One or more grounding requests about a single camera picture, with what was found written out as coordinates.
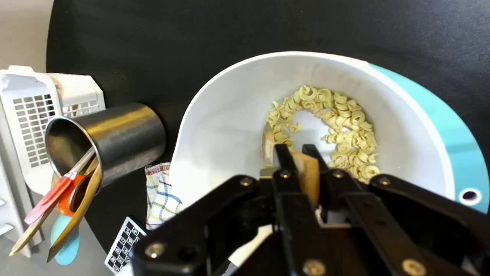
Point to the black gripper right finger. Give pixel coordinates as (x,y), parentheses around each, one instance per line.
(365,212)

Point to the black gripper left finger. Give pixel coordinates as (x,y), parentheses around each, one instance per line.
(301,233)

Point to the wooden spoon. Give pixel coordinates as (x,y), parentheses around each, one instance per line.
(308,167)

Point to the white mixing bowl teal rim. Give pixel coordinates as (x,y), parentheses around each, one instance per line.
(420,138)

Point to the pasta curls in bowl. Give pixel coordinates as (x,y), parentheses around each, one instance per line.
(348,129)

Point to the plaid cloth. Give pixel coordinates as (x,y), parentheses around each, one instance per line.
(163,204)

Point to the checkered calibration tag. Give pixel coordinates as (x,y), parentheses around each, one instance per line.
(120,252)

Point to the steel utensil cup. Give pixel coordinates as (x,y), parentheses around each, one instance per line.
(125,138)

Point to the round black table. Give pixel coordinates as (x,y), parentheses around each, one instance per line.
(163,51)

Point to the utensils in steel cup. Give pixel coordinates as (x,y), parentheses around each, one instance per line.
(66,196)

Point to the white plastic basket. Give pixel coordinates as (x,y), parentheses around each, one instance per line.
(30,101)

